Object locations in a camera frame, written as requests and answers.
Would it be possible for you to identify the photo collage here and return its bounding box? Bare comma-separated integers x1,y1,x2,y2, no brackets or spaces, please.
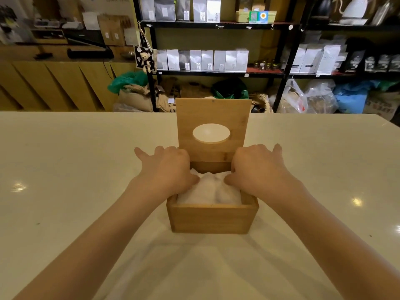
0,5,35,44

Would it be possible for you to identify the wooden box with holed lid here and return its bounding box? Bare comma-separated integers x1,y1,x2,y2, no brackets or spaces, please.
166,97,260,235

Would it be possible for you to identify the black heat sealer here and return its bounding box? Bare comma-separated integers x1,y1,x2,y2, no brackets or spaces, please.
66,36,115,60

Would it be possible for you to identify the dark grey foil pouch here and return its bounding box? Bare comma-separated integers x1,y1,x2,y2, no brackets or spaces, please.
175,0,191,22

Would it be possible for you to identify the wide dark grey pouch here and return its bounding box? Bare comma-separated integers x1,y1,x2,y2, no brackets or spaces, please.
154,0,177,22

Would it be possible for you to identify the tall brown carton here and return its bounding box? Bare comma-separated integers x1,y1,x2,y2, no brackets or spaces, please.
31,0,62,20

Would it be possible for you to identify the green and blue card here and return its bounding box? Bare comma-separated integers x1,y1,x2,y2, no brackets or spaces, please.
249,10,269,24

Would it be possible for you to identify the small grey scale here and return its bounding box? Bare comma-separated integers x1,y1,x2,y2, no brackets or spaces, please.
33,17,60,28

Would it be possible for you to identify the row of white pouches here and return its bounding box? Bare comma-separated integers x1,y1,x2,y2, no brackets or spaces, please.
155,48,250,73

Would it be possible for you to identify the black white teddy bear bag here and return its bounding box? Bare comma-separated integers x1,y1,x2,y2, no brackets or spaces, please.
133,29,157,74

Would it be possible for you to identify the teal plastic bag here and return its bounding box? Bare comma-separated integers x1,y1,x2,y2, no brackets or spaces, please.
107,70,149,95

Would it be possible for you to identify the flat white paper bag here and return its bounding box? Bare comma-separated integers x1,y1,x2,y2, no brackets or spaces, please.
82,11,100,30

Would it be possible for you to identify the wooden counter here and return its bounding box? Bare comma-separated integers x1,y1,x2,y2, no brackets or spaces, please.
0,43,148,112

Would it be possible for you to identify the clear plastic bag with handles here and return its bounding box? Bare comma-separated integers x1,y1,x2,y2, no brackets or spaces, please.
276,78,308,114

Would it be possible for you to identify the black gooseneck kettle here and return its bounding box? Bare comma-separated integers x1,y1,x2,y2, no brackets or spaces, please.
312,0,333,19

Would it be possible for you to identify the slim steel bottle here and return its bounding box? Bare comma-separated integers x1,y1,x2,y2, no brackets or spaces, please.
372,0,393,26

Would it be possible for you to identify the row of small glass jars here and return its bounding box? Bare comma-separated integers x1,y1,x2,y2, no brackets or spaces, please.
252,60,279,71

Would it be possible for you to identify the brown paper bag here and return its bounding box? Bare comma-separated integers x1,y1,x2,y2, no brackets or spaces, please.
117,15,132,46
97,15,125,47

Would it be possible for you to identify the wall poster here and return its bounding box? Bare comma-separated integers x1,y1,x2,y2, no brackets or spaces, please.
56,0,135,15

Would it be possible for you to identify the person's left forearm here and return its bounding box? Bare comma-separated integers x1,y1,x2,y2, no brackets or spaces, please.
12,181,160,300

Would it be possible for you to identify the group of white coffee bags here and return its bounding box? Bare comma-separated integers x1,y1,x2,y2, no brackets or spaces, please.
289,30,349,75

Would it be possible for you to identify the person's right hand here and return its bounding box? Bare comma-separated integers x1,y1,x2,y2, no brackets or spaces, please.
224,143,308,210

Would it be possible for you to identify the silver foil pouch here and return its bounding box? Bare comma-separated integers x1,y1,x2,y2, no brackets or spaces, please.
139,0,156,22

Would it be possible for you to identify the printed burlap sack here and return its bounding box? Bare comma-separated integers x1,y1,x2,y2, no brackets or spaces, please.
362,90,400,121

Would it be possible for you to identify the white gooseneck kettle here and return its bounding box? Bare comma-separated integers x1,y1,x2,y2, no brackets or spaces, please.
332,0,369,26

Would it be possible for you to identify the person's left hand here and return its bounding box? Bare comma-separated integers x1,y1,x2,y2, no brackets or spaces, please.
128,146,200,205

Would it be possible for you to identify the white foil pouch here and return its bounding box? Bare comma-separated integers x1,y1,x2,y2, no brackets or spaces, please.
192,0,208,23
206,0,222,23

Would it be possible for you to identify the blue plastic bag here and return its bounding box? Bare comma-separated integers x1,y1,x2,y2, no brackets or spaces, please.
332,80,380,114

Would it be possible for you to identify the person's right forearm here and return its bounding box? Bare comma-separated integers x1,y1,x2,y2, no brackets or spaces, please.
275,184,400,300

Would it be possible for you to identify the small white paper bag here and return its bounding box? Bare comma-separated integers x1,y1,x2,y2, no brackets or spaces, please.
124,27,140,46

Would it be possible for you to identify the dark green plastic bag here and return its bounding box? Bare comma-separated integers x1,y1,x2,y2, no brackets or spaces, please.
211,77,250,100

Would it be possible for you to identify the row of black coffee bags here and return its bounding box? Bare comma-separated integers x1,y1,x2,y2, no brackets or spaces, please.
340,37,400,74

